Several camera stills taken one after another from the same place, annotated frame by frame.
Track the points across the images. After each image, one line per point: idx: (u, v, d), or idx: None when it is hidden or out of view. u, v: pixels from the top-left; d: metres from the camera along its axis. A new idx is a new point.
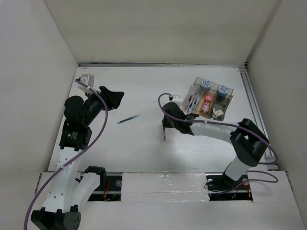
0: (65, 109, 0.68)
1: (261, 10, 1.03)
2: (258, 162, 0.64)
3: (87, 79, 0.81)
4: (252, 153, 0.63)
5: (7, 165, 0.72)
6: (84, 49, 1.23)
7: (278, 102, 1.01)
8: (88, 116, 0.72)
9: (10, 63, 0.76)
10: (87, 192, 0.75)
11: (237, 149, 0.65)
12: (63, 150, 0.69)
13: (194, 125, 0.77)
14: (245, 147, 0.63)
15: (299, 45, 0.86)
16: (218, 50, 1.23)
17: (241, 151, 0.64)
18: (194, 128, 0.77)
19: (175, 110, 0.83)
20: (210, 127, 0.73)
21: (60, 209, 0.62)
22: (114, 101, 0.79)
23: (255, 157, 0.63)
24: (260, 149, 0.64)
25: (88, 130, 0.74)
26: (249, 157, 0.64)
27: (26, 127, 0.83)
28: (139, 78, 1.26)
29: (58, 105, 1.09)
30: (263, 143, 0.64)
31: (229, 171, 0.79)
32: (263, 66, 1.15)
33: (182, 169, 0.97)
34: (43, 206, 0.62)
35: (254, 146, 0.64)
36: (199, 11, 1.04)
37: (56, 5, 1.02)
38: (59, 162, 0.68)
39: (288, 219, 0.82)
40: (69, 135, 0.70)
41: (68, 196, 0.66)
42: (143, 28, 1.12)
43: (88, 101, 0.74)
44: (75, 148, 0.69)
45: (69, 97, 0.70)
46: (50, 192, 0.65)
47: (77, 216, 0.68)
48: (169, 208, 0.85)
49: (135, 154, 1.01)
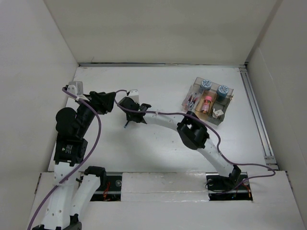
0: (57, 125, 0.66)
1: (262, 10, 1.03)
2: (200, 146, 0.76)
3: (76, 87, 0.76)
4: (193, 139, 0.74)
5: (7, 166, 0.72)
6: (85, 49, 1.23)
7: (277, 103, 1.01)
8: (83, 127, 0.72)
9: (10, 63, 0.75)
10: (86, 199, 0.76)
11: (183, 136, 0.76)
12: (58, 166, 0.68)
13: (146, 116, 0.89)
14: (188, 134, 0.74)
15: (299, 46, 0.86)
16: (217, 50, 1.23)
17: (185, 138, 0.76)
18: (147, 118, 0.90)
19: (128, 103, 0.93)
20: (160, 118, 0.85)
21: (59, 227, 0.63)
22: (108, 105, 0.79)
23: (195, 143, 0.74)
24: (200, 135, 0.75)
25: (85, 141, 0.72)
26: (191, 143, 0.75)
27: (26, 128, 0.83)
28: (139, 78, 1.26)
29: (58, 105, 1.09)
30: (203, 130, 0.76)
31: (217, 168, 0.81)
32: (262, 67, 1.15)
33: (182, 169, 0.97)
34: (43, 223, 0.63)
35: (195, 133, 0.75)
36: (199, 11, 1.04)
37: (56, 5, 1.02)
38: (55, 178, 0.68)
39: (288, 219, 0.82)
40: (63, 149, 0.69)
41: (66, 211, 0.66)
42: (143, 28, 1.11)
43: (80, 110, 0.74)
44: (70, 163, 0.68)
45: (60, 110, 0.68)
46: (48, 209, 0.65)
47: (78, 225, 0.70)
48: (169, 208, 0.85)
49: (135, 155, 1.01)
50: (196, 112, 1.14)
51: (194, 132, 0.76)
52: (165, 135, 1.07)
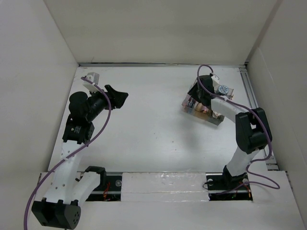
0: (70, 104, 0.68)
1: (261, 11, 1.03)
2: (251, 149, 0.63)
3: (92, 77, 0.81)
4: (248, 137, 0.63)
5: (7, 165, 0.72)
6: (85, 49, 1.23)
7: (278, 103, 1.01)
8: (93, 111, 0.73)
9: (10, 63, 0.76)
10: (87, 189, 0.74)
11: (238, 129, 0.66)
12: (65, 143, 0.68)
13: (213, 100, 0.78)
14: (245, 129, 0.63)
15: (299, 46, 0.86)
16: (218, 50, 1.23)
17: (240, 132, 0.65)
18: (213, 103, 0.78)
19: (208, 83, 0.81)
20: (227, 105, 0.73)
21: (61, 200, 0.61)
22: (119, 100, 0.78)
23: (249, 142, 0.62)
24: (258, 139, 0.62)
25: (91, 124, 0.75)
26: (244, 140, 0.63)
27: (25, 127, 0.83)
28: (139, 78, 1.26)
29: (58, 105, 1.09)
30: (265, 137, 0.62)
31: (230, 164, 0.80)
32: (262, 67, 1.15)
33: (182, 169, 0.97)
34: (45, 197, 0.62)
35: (254, 133, 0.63)
36: (199, 11, 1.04)
37: (56, 6, 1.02)
38: (62, 154, 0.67)
39: (288, 219, 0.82)
40: (72, 129, 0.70)
41: (69, 188, 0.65)
42: (143, 28, 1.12)
43: (92, 98, 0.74)
44: (77, 141, 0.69)
45: (74, 93, 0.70)
46: (52, 183, 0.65)
47: (78, 210, 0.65)
48: (168, 208, 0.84)
49: (135, 155, 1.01)
50: (196, 112, 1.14)
51: (253, 132, 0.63)
52: (165, 135, 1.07)
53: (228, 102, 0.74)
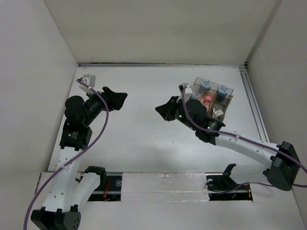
0: (66, 110, 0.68)
1: (261, 11, 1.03)
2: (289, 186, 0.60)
3: (88, 79, 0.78)
4: (288, 179, 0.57)
5: (7, 165, 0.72)
6: (85, 49, 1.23)
7: (278, 103, 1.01)
8: (90, 116, 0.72)
9: (10, 63, 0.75)
10: (86, 192, 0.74)
11: (274, 174, 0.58)
12: (63, 150, 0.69)
13: (220, 137, 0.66)
14: (284, 174, 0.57)
15: (299, 46, 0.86)
16: (217, 50, 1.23)
17: (276, 176, 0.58)
18: (219, 140, 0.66)
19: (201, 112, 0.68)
20: (243, 144, 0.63)
21: (60, 209, 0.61)
22: (117, 102, 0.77)
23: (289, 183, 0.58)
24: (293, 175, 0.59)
25: (89, 129, 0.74)
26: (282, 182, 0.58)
27: (25, 128, 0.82)
28: (139, 78, 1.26)
29: (58, 105, 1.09)
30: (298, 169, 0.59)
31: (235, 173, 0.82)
32: (262, 67, 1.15)
33: (181, 169, 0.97)
34: (43, 206, 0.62)
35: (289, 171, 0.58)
36: (199, 11, 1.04)
37: (56, 6, 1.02)
38: (59, 162, 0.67)
39: (288, 219, 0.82)
40: (69, 135, 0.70)
41: (68, 195, 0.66)
42: (143, 28, 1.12)
43: (88, 102, 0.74)
44: (75, 148, 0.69)
45: (69, 98, 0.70)
46: (50, 192, 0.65)
47: (77, 216, 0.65)
48: (168, 208, 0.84)
49: (135, 155, 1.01)
50: None
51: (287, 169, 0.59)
52: (165, 135, 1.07)
53: (241, 139, 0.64)
